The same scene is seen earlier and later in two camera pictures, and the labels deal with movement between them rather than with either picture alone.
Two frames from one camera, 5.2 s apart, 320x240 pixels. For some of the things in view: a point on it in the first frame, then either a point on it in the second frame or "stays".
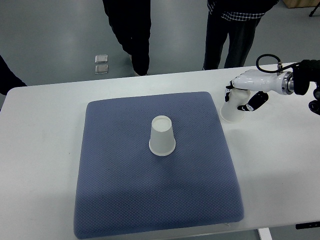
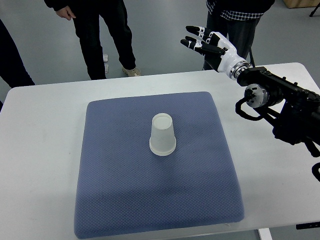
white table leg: [265, 233] stays
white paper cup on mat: [162, 142] stays
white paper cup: [229, 112] → [162, 141]
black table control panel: [307, 225] stays
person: [131, 21] → [86, 13]
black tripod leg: [314, 10] stays
